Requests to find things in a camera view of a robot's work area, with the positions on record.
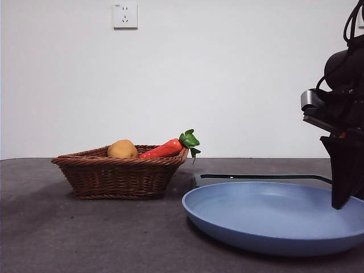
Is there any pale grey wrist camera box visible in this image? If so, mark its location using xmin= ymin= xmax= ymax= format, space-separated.
xmin=300 ymin=88 xmax=328 ymax=113

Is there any white wall socket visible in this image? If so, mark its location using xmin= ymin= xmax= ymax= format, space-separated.
xmin=113 ymin=2 xmax=139 ymax=30

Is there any blue round plate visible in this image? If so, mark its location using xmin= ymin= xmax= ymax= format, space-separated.
xmin=181 ymin=181 xmax=364 ymax=258

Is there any black glossy flat tray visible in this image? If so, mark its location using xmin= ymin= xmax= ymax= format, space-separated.
xmin=193 ymin=173 xmax=334 ymax=189

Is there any yellow-brown potato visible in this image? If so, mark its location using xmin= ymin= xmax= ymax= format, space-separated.
xmin=107 ymin=139 xmax=139 ymax=159

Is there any brown wicker basket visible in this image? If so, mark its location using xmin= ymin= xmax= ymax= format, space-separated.
xmin=51 ymin=144 xmax=190 ymax=201

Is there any orange carrot with green leaves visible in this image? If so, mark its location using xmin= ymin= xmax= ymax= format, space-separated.
xmin=138 ymin=129 xmax=202 ymax=164

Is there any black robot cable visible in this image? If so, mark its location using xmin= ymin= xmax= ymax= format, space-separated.
xmin=315 ymin=0 xmax=364 ymax=95

